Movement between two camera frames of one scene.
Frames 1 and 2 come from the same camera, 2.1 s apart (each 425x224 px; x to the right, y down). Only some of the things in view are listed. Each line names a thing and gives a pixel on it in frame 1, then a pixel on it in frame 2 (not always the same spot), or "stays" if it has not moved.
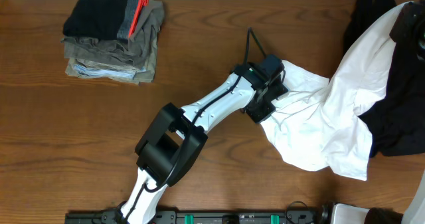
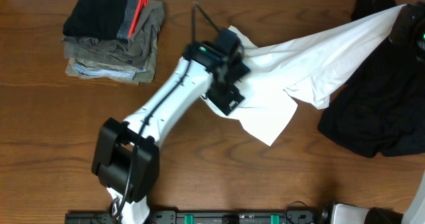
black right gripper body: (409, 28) stays
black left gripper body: (262, 108) -> (225, 94)
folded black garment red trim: (104, 14) stays
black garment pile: (396, 125) stays
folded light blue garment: (107, 72) stays
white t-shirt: (316, 124) -> (310, 65)
